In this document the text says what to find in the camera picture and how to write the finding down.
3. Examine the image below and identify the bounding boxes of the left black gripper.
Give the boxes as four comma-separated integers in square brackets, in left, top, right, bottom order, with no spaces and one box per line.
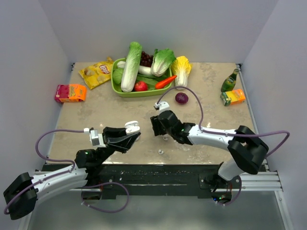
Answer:
[96,126,141,164]

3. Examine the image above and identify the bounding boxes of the white gold-rimmed charging case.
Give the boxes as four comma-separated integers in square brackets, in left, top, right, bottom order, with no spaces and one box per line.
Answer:
[124,121,140,134]

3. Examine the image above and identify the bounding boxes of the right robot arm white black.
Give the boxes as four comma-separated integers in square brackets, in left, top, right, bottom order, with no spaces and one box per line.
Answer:
[150,110,269,188]

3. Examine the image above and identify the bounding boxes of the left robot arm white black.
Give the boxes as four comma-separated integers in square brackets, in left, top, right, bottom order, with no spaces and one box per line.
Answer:
[3,124,141,220]

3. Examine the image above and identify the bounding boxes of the purple onion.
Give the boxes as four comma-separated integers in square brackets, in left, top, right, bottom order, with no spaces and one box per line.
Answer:
[175,92,189,105]

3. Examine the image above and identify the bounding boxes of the green plastic tray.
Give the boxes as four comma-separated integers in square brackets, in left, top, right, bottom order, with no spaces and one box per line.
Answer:
[111,58,172,98]

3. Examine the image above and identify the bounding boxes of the orange carrot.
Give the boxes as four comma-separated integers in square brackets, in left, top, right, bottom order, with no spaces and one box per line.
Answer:
[155,75,177,90]

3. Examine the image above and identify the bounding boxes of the red apple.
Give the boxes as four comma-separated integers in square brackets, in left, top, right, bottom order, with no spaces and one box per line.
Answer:
[134,81,148,92]

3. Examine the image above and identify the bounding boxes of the green leafy vegetable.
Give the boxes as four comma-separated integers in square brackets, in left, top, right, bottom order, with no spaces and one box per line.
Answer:
[136,74,168,90]

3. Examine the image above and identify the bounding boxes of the white radish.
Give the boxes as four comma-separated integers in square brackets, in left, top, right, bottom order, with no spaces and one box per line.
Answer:
[117,61,152,76]

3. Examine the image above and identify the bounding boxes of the yellow cabbage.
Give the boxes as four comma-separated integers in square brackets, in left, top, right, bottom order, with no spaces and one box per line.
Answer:
[171,56,192,90]

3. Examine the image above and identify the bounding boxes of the green round vegetable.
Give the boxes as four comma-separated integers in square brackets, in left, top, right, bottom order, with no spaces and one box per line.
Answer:
[112,68,124,85]

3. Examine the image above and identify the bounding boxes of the green lettuce head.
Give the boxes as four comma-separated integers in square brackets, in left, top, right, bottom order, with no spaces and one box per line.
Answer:
[151,48,176,77]

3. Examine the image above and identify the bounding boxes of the dark purple grapes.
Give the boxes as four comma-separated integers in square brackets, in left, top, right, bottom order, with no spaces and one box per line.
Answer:
[140,51,154,67]

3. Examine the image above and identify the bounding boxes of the yellow Lays chips bag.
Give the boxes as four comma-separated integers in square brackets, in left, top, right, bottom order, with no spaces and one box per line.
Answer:
[79,57,114,90]

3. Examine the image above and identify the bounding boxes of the pink orange snack box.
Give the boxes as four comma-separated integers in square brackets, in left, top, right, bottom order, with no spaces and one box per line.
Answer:
[54,84,87,103]

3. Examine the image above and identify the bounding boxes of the long napa cabbage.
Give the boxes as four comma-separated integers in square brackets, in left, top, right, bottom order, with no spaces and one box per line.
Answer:
[121,42,142,92]

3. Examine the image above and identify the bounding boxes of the green glass bottle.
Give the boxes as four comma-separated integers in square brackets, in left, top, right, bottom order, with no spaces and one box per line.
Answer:
[221,69,239,92]

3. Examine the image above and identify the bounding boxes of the orange green juice carton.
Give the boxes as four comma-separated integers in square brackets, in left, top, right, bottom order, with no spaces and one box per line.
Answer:
[220,89,246,106]

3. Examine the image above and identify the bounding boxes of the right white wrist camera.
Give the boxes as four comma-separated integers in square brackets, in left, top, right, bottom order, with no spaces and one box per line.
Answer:
[154,101,170,114]

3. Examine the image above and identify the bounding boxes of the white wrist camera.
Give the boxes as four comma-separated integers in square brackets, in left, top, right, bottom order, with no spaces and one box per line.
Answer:
[154,101,170,114]
[83,128,106,148]

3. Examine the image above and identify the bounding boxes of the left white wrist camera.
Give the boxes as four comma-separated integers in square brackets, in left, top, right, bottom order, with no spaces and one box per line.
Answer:
[83,128,106,148]

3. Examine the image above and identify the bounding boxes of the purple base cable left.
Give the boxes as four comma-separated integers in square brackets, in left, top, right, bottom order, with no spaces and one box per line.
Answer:
[76,181,130,213]

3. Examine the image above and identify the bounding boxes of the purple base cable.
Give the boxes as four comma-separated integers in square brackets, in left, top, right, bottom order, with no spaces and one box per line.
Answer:
[76,181,130,213]
[214,176,242,207]

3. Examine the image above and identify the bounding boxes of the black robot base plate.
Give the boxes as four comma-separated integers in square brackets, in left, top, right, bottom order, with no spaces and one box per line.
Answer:
[43,164,242,202]

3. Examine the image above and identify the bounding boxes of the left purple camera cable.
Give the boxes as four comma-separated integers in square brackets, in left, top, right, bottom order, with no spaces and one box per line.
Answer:
[3,129,90,215]

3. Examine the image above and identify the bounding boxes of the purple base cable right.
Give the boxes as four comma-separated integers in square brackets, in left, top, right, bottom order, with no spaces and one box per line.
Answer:
[214,176,242,207]

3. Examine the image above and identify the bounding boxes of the aluminium frame rail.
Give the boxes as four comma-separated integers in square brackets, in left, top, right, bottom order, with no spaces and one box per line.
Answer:
[240,172,283,192]

